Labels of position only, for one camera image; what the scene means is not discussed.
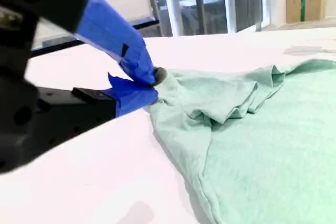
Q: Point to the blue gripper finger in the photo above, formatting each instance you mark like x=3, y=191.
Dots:
x=126, y=98
x=105, y=30

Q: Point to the pale green T-shirt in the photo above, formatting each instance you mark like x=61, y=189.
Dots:
x=262, y=155

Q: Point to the brown cardboard box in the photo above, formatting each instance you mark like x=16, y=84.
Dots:
x=315, y=1

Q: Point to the black metal rail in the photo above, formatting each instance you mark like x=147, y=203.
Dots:
x=144, y=22

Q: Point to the grey metal post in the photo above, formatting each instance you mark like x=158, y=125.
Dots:
x=155, y=3

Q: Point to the white window post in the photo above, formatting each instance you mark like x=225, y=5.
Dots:
x=173, y=3
x=229, y=1

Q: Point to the dark window post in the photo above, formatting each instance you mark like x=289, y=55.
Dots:
x=200, y=1

